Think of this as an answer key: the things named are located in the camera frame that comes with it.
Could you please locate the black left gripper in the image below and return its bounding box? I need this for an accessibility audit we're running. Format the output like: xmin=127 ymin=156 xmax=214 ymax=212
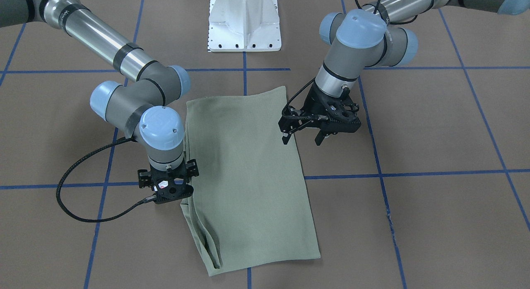
xmin=278 ymin=81 xmax=361 ymax=146

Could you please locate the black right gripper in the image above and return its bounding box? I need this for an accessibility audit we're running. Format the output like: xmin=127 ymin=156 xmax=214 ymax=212
xmin=137 ymin=159 xmax=199 ymax=204

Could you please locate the olive green long-sleeve shirt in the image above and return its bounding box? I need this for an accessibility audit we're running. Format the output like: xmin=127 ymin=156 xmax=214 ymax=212
xmin=181 ymin=87 xmax=320 ymax=276

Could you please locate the left robot arm grey silver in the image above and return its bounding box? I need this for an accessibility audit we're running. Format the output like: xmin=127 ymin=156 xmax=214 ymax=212
xmin=278 ymin=0 xmax=529 ymax=145

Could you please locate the right robot arm grey silver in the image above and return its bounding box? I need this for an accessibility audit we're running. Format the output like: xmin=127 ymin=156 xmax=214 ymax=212
xmin=1 ymin=0 xmax=195 ymax=207

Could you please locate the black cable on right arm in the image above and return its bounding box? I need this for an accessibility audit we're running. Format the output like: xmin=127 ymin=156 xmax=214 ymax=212
xmin=56 ymin=136 xmax=158 ymax=222

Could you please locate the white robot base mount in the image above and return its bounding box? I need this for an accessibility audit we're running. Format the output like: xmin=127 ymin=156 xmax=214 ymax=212
xmin=207 ymin=0 xmax=282 ymax=53

